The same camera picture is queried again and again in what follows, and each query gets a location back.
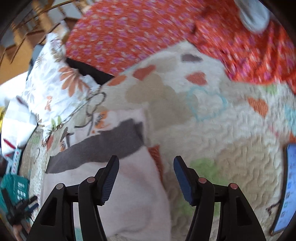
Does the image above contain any white floral knit sweater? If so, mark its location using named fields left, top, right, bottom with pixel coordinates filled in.
left=41, top=109, right=171, bottom=240

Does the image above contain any green cardboard box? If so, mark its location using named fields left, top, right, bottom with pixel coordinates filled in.
left=1, top=174, right=30, bottom=205

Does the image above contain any light blue long box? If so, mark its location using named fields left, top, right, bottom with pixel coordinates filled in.
left=4, top=148, right=22, bottom=175

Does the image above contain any heart pattern quilted bedspread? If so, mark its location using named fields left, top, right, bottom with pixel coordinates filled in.
left=21, top=42, right=295, bottom=240

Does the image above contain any white paper shopping bag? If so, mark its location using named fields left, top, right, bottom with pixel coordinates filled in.
left=1, top=97, right=37, bottom=155

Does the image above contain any yellow plastic bag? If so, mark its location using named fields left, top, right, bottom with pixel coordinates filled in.
left=0, top=106, right=6, bottom=128

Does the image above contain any white floral pillow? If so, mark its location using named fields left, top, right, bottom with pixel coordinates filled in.
left=21, top=33, right=100, bottom=141

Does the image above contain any wooden stair railing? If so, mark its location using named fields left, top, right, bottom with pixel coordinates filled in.
left=1, top=1, right=95, bottom=84

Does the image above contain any red floral blanket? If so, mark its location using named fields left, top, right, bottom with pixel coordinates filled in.
left=66, top=1, right=295, bottom=91

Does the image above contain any grey white sock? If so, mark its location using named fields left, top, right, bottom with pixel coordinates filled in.
left=234, top=0, right=270, bottom=33

